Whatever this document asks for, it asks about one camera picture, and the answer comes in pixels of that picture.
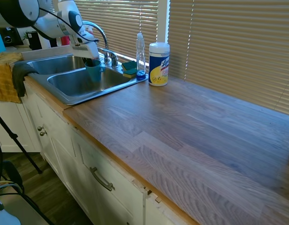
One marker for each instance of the wide beige window blind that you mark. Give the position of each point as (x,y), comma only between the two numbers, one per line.
(233,47)

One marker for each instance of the narrow beige window blind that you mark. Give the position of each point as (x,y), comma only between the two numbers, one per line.
(128,25)

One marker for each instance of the white rounded plastic object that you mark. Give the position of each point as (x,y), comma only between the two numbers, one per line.
(3,215)

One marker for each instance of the white kitchen cabinet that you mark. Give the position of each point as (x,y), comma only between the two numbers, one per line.
(71,159)

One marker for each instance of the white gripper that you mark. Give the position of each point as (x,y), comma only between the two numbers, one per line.
(87,49)

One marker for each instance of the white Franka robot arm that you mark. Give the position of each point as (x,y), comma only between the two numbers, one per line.
(15,11)

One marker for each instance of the chrome kitchen faucet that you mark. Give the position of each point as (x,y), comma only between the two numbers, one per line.
(104,39)

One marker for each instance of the green yellow sponge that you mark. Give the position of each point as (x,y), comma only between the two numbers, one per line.
(129,65)
(130,73)

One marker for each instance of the black padded stand part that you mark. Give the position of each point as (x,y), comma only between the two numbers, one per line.
(10,171)

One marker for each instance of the stainless steel double sink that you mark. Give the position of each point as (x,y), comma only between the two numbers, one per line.
(69,86)

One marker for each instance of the Lysol wipes canister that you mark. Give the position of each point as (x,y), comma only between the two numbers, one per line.
(159,63)

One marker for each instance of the red container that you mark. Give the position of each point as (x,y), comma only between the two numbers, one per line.
(65,41)

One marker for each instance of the metal cabinet knob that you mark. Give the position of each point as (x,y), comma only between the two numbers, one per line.
(43,133)
(40,128)

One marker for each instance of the black toaster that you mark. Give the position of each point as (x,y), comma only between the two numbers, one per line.
(9,37)

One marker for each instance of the black box on counter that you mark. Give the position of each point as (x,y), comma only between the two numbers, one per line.
(34,41)

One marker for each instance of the clear dish soap bottle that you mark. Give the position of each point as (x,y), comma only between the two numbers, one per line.
(141,56)

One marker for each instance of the black tripod leg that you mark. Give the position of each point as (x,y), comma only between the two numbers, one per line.
(15,140)

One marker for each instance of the yellow towel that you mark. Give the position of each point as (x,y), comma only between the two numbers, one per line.
(2,77)

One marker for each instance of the grey dish cloth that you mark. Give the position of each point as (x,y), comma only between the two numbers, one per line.
(19,75)

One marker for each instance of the teal ceramic mug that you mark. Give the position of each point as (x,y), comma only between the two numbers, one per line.
(95,72)

